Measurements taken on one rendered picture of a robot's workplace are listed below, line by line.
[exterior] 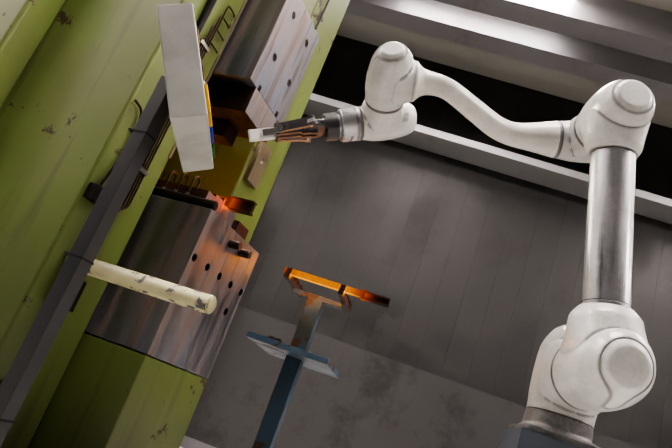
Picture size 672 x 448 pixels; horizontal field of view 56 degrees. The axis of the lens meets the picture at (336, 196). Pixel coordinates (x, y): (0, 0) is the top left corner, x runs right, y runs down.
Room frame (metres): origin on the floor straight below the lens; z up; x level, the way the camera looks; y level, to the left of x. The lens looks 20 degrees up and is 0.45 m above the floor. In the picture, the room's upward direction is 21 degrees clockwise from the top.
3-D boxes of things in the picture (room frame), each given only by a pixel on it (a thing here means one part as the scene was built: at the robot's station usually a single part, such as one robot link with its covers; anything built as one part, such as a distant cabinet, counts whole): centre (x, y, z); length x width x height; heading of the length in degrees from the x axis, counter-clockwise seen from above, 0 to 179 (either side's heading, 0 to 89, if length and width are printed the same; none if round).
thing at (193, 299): (1.61, 0.38, 0.62); 0.44 x 0.05 x 0.05; 67
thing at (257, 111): (2.05, 0.52, 1.32); 0.42 x 0.20 x 0.10; 67
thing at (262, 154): (2.31, 0.32, 1.27); 0.09 x 0.02 x 0.17; 157
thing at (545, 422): (1.53, -0.68, 0.63); 0.22 x 0.18 x 0.06; 171
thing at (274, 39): (2.09, 0.51, 1.56); 0.42 x 0.39 x 0.40; 67
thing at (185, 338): (2.10, 0.51, 0.69); 0.56 x 0.38 x 0.45; 67
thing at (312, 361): (2.43, -0.07, 0.66); 0.40 x 0.30 x 0.02; 167
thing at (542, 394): (1.50, -0.68, 0.77); 0.18 x 0.16 x 0.22; 175
